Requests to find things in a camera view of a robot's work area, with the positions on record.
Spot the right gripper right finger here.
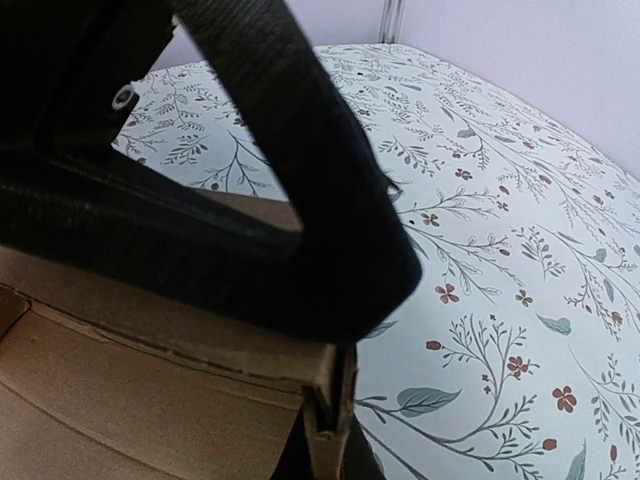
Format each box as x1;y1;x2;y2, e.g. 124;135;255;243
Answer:
341;416;385;480

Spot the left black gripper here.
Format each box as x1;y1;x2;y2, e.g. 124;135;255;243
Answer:
1;1;173;150

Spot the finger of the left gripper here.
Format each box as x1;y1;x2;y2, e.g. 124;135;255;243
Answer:
0;0;424;346

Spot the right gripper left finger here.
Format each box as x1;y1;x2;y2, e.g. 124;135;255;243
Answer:
270;404;313;480

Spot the brown cardboard box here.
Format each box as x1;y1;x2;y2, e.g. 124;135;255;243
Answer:
0;187;361;480

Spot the floral patterned table mat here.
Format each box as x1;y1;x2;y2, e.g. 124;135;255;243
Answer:
110;43;640;480

